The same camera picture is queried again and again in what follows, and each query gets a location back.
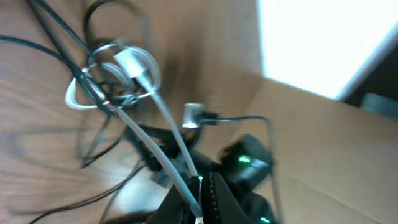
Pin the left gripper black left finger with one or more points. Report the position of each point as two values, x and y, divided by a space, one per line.
173 210

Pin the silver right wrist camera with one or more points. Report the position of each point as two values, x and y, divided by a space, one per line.
191 114

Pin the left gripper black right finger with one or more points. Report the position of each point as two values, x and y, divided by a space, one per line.
218 203

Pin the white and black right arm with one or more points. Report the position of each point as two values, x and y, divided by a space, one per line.
243 164

